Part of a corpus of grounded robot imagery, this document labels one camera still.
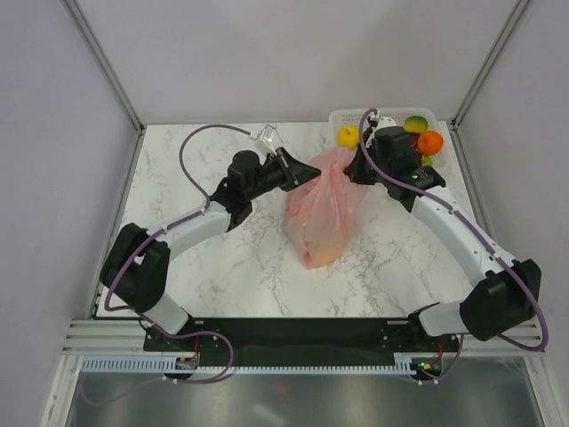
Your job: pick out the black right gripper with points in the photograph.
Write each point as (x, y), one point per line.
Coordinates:
(355, 171)

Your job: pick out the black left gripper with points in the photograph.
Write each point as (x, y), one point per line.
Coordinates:
(292, 172)

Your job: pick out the pink plastic bag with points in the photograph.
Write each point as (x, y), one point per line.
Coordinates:
(321, 212)

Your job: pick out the yellow fake fruit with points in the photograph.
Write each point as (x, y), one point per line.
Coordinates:
(322, 256)

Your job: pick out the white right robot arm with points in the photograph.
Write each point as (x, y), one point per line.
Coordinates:
(504, 290)

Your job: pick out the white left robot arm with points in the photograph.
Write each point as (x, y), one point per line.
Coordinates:
(136, 268)

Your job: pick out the red fake apple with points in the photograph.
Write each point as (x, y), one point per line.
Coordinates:
(414, 137)

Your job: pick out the yellow green fake mango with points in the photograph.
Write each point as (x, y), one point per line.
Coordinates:
(416, 124)

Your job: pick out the orange fake orange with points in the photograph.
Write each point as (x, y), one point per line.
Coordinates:
(430, 143)

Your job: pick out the yellow fake apple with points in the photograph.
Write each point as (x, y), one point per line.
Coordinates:
(348, 137)

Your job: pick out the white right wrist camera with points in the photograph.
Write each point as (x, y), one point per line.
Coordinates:
(380, 122)

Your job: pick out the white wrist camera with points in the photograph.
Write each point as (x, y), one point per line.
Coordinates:
(380, 122)
(262, 140)

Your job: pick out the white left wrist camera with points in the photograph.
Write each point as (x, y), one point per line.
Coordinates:
(262, 140)

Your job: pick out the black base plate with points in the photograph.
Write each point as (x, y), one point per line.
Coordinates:
(285, 342)

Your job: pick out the right aluminium frame post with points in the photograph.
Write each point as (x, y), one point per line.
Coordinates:
(500, 43)

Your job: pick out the aluminium frame post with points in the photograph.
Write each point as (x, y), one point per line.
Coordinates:
(74, 10)
(500, 43)

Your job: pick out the white cable duct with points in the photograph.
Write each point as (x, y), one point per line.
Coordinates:
(175, 366)

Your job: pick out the left aluminium frame post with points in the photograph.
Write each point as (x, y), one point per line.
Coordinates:
(74, 10)

